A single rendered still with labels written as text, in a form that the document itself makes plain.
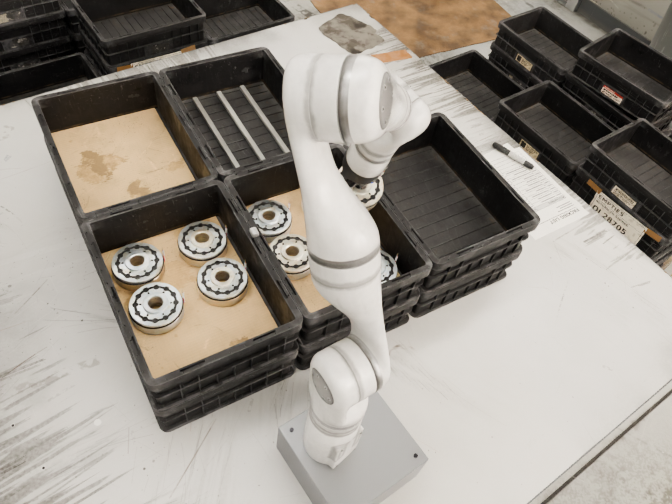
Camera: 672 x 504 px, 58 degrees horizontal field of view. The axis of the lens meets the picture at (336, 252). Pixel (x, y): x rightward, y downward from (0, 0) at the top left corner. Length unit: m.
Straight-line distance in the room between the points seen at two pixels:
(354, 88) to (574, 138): 2.05
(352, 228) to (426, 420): 0.71
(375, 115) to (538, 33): 2.57
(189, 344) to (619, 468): 1.57
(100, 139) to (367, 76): 1.07
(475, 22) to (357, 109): 3.27
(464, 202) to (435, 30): 2.26
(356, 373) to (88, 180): 0.87
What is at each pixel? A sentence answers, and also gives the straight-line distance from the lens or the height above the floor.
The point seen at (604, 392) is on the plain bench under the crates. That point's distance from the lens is 1.53.
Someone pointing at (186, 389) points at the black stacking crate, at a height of 0.84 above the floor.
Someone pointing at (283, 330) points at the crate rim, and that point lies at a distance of 1.11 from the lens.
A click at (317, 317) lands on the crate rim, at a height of 0.93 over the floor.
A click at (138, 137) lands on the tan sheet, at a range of 1.59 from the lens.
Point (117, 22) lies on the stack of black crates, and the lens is 2.62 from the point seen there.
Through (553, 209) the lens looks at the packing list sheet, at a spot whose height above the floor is 0.70.
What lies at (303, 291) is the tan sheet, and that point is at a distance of 1.28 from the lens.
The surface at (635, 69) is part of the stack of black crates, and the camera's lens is 2.93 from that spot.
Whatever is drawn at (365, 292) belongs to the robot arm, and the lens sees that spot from 0.76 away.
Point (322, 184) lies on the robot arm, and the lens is 0.69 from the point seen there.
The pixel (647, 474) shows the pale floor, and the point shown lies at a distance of 2.36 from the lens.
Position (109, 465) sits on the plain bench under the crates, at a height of 0.70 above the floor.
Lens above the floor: 1.90
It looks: 52 degrees down
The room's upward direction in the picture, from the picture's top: 11 degrees clockwise
